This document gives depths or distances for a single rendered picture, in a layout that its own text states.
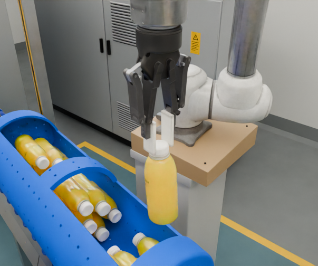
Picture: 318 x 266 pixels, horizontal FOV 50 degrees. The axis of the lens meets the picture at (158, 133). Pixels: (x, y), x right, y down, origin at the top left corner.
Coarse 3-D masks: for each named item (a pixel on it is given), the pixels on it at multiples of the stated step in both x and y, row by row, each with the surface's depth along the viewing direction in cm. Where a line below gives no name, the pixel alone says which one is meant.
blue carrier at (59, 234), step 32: (0, 128) 118; (32, 128) 132; (0, 160) 109; (64, 160) 98; (96, 160) 105; (32, 192) 93; (128, 192) 102; (32, 224) 92; (64, 224) 82; (128, 224) 106; (64, 256) 79; (96, 256) 73; (160, 256) 69; (192, 256) 71
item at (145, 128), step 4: (144, 116) 60; (136, 120) 59; (144, 120) 60; (144, 124) 60; (144, 128) 61; (148, 128) 61; (144, 132) 62; (148, 132) 62; (144, 136) 62; (148, 136) 62
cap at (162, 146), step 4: (156, 140) 68; (160, 140) 68; (164, 140) 68; (156, 144) 66; (160, 144) 66; (164, 144) 66; (168, 144) 67; (156, 148) 65; (160, 148) 65; (164, 148) 65; (168, 148) 66; (156, 152) 65; (160, 152) 65; (164, 152) 65; (156, 156) 65; (160, 156) 65
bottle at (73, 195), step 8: (64, 184) 100; (72, 184) 99; (56, 192) 101; (64, 192) 98; (72, 192) 97; (80, 192) 97; (64, 200) 97; (72, 200) 95; (80, 200) 95; (88, 200) 96; (72, 208) 96
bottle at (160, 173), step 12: (168, 156) 66; (144, 168) 68; (156, 168) 66; (168, 168) 66; (156, 180) 66; (168, 180) 67; (156, 192) 68; (168, 192) 68; (156, 204) 69; (168, 204) 69; (156, 216) 71; (168, 216) 71
